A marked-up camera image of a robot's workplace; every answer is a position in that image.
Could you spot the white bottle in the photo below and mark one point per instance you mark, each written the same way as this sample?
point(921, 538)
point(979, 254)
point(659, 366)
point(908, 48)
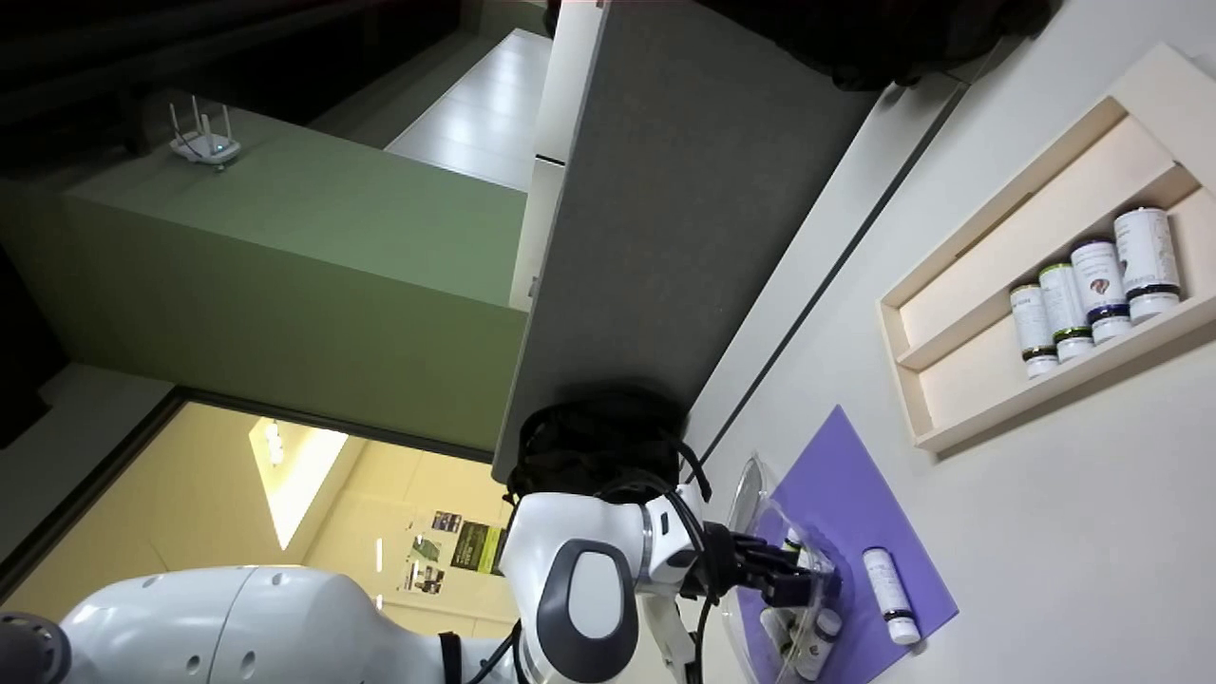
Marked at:
point(830, 626)
point(1064, 315)
point(797, 545)
point(1100, 292)
point(1036, 339)
point(1150, 264)
point(891, 597)

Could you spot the wooden tray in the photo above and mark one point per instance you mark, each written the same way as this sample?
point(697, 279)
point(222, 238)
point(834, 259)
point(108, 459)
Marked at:
point(946, 324)

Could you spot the white bottle on mat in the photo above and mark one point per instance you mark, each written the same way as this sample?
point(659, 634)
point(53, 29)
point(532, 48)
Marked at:
point(891, 597)

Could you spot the clear plastic container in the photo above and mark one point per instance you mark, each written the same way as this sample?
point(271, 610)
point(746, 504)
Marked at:
point(801, 657)

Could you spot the grey desk partition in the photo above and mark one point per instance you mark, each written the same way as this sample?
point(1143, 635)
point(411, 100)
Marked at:
point(697, 153)

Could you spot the green cabinet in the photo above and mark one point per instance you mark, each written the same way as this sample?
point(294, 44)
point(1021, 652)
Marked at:
point(311, 276)

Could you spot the white bottle in tray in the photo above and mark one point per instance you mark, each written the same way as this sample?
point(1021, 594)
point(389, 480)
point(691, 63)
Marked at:
point(1150, 264)
point(1036, 339)
point(1064, 315)
point(1100, 292)

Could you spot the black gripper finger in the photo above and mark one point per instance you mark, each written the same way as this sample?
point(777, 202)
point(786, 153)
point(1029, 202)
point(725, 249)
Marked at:
point(788, 592)

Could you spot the purple mat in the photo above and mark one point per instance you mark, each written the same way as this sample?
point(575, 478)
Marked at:
point(836, 499)

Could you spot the black backpack near left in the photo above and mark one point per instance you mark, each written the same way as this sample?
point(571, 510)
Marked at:
point(607, 442)

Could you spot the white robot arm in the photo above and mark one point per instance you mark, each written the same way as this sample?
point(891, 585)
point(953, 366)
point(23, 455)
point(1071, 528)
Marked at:
point(592, 585)

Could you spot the white wifi router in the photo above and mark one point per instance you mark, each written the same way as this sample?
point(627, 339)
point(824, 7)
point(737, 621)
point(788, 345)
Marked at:
point(202, 138)

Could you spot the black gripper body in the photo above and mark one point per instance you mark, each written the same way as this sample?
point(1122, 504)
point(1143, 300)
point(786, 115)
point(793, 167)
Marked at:
point(732, 559)

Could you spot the clear container lid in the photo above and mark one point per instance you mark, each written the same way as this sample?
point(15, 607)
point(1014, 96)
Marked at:
point(751, 496)

